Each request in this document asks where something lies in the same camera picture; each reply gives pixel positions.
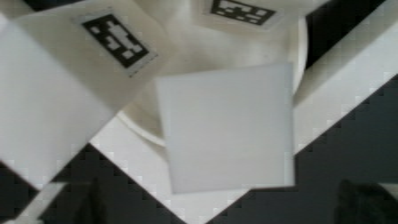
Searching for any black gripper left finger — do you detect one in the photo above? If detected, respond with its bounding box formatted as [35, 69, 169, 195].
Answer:
[5, 178, 108, 224]

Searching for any white front fence rail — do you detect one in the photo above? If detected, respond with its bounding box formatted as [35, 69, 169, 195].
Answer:
[90, 118, 247, 224]

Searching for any white right fence rail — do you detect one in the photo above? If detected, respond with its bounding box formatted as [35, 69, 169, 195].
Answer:
[293, 0, 398, 152]

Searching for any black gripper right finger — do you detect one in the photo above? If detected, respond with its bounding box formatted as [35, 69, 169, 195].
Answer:
[334, 180, 398, 224]

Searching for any white fence rail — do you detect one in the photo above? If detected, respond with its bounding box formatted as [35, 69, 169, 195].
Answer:
[293, 0, 398, 152]
[90, 118, 247, 224]

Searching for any white round stool seat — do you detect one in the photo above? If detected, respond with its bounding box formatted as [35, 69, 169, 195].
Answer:
[114, 0, 309, 148]

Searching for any white stool leg with tag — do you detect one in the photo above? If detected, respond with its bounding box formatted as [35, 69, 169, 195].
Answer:
[0, 0, 174, 188]

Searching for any white stool leg block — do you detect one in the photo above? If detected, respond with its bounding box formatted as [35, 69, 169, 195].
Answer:
[190, 0, 330, 32]
[156, 63, 295, 194]

